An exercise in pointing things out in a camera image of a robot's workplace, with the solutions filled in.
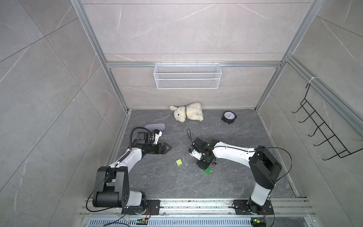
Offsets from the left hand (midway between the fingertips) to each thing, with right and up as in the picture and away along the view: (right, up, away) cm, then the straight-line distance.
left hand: (166, 145), depth 88 cm
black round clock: (+48, +19, +23) cm, 57 cm away
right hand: (+23, -12, -1) cm, 26 cm away
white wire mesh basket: (+14, +49, +12) cm, 52 cm away
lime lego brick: (+8, -10, 0) cm, 13 cm away
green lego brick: (+26, -15, -3) cm, 30 cm away
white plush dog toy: (+19, +23, +18) cm, 35 cm away
